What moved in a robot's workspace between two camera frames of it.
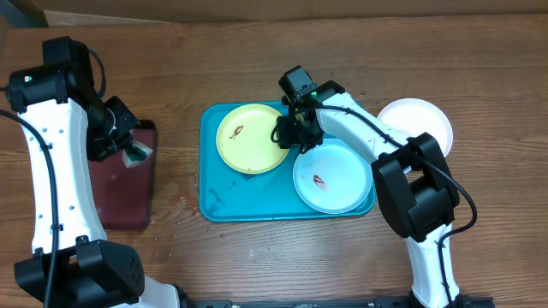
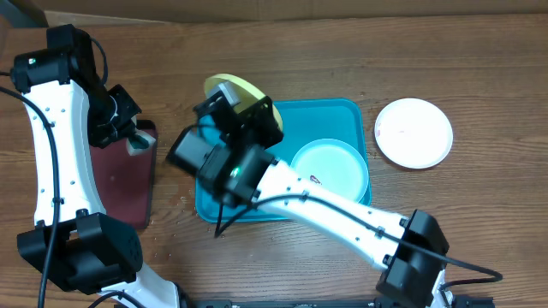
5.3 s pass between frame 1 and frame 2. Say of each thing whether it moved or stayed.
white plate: stayed
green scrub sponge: moved
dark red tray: stayed
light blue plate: stayed
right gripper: moved
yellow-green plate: moved
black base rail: stayed
